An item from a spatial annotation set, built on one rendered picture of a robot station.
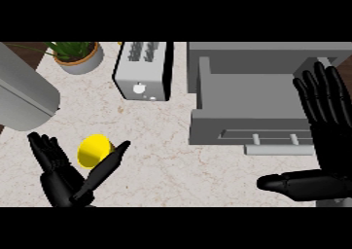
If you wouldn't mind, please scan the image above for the grey open drawer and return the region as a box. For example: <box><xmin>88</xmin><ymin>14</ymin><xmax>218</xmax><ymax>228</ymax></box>
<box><xmin>196</xmin><ymin>56</ymin><xmax>338</xmax><ymax>113</ymax></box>

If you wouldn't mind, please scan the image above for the silver toaster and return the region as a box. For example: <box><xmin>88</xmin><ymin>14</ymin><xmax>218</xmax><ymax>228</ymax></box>
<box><xmin>111</xmin><ymin>41</ymin><xmax>175</xmax><ymax>102</ymax></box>

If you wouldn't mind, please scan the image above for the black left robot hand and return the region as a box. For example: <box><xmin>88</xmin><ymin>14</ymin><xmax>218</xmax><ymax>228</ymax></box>
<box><xmin>26</xmin><ymin>131</ymin><xmax>131</xmax><ymax>208</ymax></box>

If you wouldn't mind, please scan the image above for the yellow cup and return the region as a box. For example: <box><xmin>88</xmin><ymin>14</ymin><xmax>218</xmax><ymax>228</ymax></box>
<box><xmin>75</xmin><ymin>133</ymin><xmax>116</xmax><ymax>170</ymax></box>

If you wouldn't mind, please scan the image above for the potted green plant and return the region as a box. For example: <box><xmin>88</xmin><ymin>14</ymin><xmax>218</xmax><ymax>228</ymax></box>
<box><xmin>4</xmin><ymin>41</ymin><xmax>106</xmax><ymax>76</ymax></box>

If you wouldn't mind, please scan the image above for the grey drawer front with handle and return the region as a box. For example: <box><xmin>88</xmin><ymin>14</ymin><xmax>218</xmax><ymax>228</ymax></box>
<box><xmin>187</xmin><ymin>109</ymin><xmax>318</xmax><ymax>157</ymax></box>

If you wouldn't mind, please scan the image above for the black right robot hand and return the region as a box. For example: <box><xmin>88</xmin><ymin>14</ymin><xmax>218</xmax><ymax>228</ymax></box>
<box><xmin>255</xmin><ymin>61</ymin><xmax>352</xmax><ymax>202</ymax></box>

